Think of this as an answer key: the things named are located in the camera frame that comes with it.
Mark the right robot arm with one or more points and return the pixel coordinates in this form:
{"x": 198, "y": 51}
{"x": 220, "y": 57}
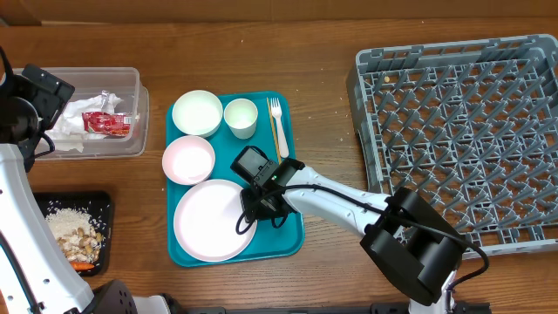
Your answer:
{"x": 416, "y": 249}

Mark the wooden chopstick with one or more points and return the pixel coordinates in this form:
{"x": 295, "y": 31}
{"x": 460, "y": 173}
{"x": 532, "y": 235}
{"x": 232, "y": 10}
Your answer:
{"x": 273, "y": 130}

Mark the orange carrot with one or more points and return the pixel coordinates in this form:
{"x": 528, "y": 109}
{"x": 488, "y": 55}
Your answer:
{"x": 82, "y": 266}

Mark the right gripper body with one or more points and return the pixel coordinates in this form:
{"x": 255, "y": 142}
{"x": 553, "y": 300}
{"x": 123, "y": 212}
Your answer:
{"x": 268, "y": 208}

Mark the pink bowl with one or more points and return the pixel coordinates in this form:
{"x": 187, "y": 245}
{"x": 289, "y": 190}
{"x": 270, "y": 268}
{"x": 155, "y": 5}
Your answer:
{"x": 188, "y": 160}

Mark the white plastic fork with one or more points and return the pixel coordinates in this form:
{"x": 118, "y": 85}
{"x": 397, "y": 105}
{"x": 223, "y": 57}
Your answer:
{"x": 276, "y": 111}

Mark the black tray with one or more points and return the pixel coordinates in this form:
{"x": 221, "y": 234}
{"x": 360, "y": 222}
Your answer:
{"x": 96, "y": 203}

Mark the clear plastic bin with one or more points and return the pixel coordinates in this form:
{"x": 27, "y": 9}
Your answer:
{"x": 90, "y": 82}

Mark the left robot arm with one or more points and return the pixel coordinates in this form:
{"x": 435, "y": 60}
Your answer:
{"x": 35, "y": 275}

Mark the white bowl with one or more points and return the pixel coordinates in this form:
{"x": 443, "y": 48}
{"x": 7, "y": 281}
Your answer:
{"x": 198, "y": 113}

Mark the white napkin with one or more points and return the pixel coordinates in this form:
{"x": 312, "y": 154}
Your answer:
{"x": 69, "y": 131}

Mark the nuts and rice pile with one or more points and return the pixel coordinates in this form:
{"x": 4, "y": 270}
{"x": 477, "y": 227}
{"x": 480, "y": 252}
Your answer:
{"x": 77, "y": 234}

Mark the teal plastic tray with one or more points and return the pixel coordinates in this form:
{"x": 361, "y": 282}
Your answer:
{"x": 267, "y": 241}

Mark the red snack wrapper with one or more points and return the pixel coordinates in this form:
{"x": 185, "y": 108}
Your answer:
{"x": 116, "y": 124}

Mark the pale green cup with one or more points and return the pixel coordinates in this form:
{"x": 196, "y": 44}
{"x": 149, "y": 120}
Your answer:
{"x": 241, "y": 117}

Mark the large pink plate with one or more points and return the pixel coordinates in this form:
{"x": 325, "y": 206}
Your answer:
{"x": 208, "y": 222}

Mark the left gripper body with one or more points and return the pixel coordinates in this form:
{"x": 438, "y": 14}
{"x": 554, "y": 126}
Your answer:
{"x": 41, "y": 101}

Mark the grey dishwasher rack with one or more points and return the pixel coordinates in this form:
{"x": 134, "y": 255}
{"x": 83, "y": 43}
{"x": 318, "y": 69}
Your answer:
{"x": 472, "y": 127}

